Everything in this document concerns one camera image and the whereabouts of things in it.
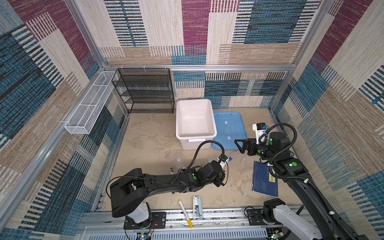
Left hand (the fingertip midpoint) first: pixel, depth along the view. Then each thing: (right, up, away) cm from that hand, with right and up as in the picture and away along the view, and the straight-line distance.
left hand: (225, 170), depth 78 cm
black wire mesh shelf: (-51, +48, +33) cm, 78 cm away
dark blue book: (+23, -9, +7) cm, 25 cm away
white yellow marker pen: (-18, -23, -5) cm, 30 cm away
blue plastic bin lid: (+10, +22, +31) cm, 39 cm away
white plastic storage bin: (-15, +25, +31) cm, 43 cm away
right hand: (+7, +14, -4) cm, 17 cm away
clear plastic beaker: (-26, +3, +14) cm, 30 cm away
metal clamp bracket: (-14, -18, -3) cm, 23 cm away
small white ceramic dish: (-6, +3, +14) cm, 15 cm away
